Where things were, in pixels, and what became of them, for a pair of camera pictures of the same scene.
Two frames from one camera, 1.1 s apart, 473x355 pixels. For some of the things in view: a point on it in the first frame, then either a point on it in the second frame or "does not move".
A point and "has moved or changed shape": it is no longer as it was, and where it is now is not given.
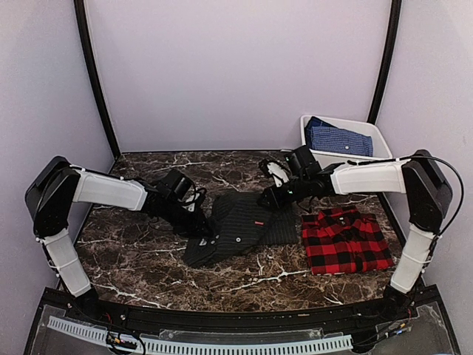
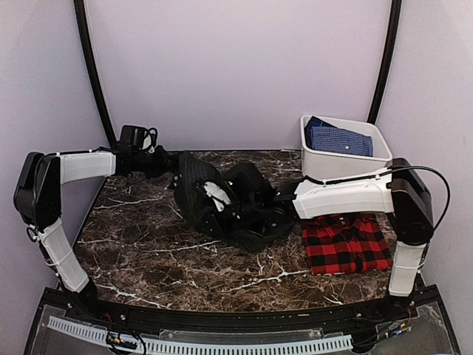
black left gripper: (196, 228) to (165, 165)
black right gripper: (270, 194) to (222, 224)
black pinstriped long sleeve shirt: (240, 223) has moved or changed shape
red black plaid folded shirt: (339, 240) does not move
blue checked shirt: (322, 136) does not move
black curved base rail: (69, 303) does not move
